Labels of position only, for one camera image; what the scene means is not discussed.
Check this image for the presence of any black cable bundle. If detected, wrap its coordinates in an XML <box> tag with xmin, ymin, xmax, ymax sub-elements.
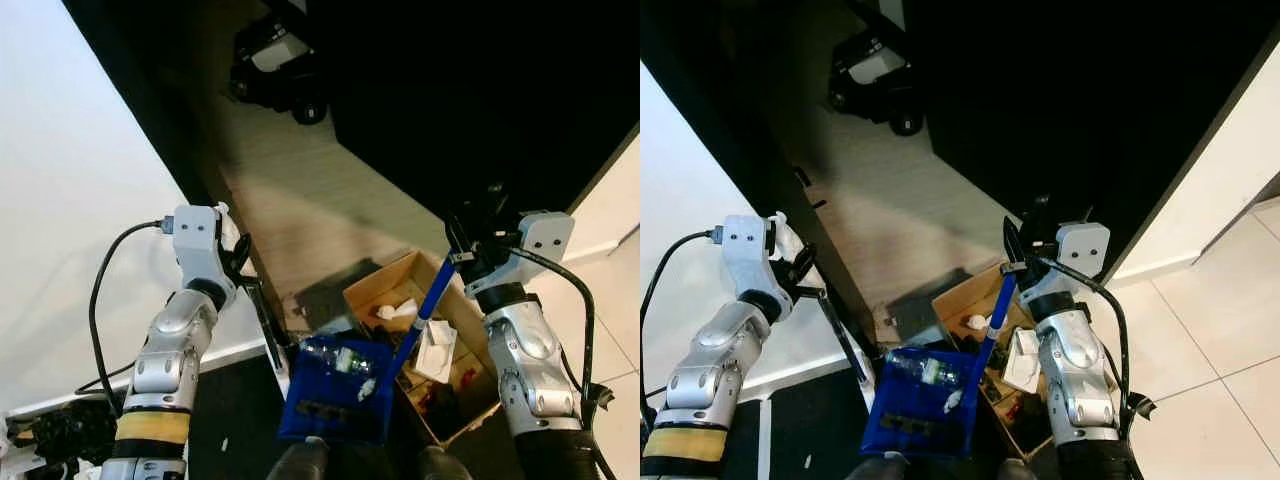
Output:
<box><xmin>0</xmin><ymin>398</ymin><xmax>119</xmax><ymax>473</ymax></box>

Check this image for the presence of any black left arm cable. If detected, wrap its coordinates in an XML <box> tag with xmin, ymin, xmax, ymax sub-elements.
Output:
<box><xmin>640</xmin><ymin>230</ymin><xmax>725</xmax><ymax>401</ymax></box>
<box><xmin>76</xmin><ymin>220</ymin><xmax>167</xmax><ymax>416</ymax></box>

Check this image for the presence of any white paper bag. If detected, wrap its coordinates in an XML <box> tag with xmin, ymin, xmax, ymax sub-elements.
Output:
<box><xmin>413</xmin><ymin>319</ymin><xmax>460</xmax><ymax>384</ymax></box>
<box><xmin>1002</xmin><ymin>327</ymin><xmax>1042</xmax><ymax>394</ymax></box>

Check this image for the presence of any open brown cardboard box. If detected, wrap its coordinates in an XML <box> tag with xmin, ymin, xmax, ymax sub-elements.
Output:
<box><xmin>931</xmin><ymin>262</ymin><xmax>1063</xmax><ymax>457</ymax></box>
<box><xmin>342</xmin><ymin>250</ymin><xmax>503</xmax><ymax>447</ymax></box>

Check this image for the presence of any blue handled brush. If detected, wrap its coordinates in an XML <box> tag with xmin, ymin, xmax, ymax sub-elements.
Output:
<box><xmin>388</xmin><ymin>258</ymin><xmax>458</xmax><ymax>379</ymax></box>
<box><xmin>972</xmin><ymin>268</ymin><xmax>1020</xmax><ymax>383</ymax></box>

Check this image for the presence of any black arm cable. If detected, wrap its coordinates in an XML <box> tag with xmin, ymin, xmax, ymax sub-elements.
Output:
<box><xmin>640</xmin><ymin>230</ymin><xmax>725</xmax><ymax>401</ymax></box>
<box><xmin>76</xmin><ymin>220</ymin><xmax>167</xmax><ymax>416</ymax></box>
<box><xmin>515</xmin><ymin>246</ymin><xmax>617</xmax><ymax>480</ymax></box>
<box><xmin>1048</xmin><ymin>262</ymin><xmax>1157</xmax><ymax>480</ymax></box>

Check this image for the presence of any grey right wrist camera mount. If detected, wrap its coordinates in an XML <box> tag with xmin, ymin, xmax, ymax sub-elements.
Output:
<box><xmin>1054</xmin><ymin>221</ymin><xmax>1112</xmax><ymax>283</ymax></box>
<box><xmin>513</xmin><ymin>211</ymin><xmax>577</xmax><ymax>283</ymax></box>

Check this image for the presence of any clear plastic bottle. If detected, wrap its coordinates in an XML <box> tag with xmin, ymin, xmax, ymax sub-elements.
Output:
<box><xmin>303</xmin><ymin>339</ymin><xmax>378</xmax><ymax>378</ymax></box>
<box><xmin>888</xmin><ymin>353</ymin><xmax>963</xmax><ymax>389</ymax></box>

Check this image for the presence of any large black cabinet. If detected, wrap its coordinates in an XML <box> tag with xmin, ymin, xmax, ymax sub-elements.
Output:
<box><xmin>903</xmin><ymin>0</ymin><xmax>1280</xmax><ymax>283</ymax></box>
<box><xmin>328</xmin><ymin>0</ymin><xmax>641</xmax><ymax>223</ymax></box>

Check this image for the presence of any black floor mat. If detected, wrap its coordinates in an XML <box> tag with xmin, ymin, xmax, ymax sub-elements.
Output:
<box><xmin>716</xmin><ymin>368</ymin><xmax>873</xmax><ymax>480</ymax></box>
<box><xmin>186</xmin><ymin>352</ymin><xmax>293</xmax><ymax>480</ymax></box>

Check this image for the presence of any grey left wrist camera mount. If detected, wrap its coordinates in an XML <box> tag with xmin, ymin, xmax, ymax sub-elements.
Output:
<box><xmin>163</xmin><ymin>204</ymin><xmax>228</xmax><ymax>287</ymax></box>
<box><xmin>720</xmin><ymin>214</ymin><xmax>778</xmax><ymax>298</ymax></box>

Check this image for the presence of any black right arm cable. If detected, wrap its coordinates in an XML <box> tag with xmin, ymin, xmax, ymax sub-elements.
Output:
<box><xmin>515</xmin><ymin>246</ymin><xmax>617</xmax><ymax>480</ymax></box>
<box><xmin>1048</xmin><ymin>262</ymin><xmax>1157</xmax><ymax>480</ymax></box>

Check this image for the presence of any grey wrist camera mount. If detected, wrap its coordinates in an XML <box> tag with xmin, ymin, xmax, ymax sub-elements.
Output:
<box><xmin>1054</xmin><ymin>221</ymin><xmax>1112</xmax><ymax>283</ymax></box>
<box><xmin>163</xmin><ymin>204</ymin><xmax>228</xmax><ymax>287</ymax></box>
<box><xmin>513</xmin><ymin>211</ymin><xmax>577</xmax><ymax>283</ymax></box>
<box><xmin>720</xmin><ymin>214</ymin><xmax>778</xmax><ymax>298</ymax></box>

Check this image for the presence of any dark left robot foot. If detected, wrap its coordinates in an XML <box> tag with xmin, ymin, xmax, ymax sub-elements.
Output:
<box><xmin>266</xmin><ymin>439</ymin><xmax>332</xmax><ymax>480</ymax></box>
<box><xmin>843</xmin><ymin>454</ymin><xmax>908</xmax><ymax>480</ymax></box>

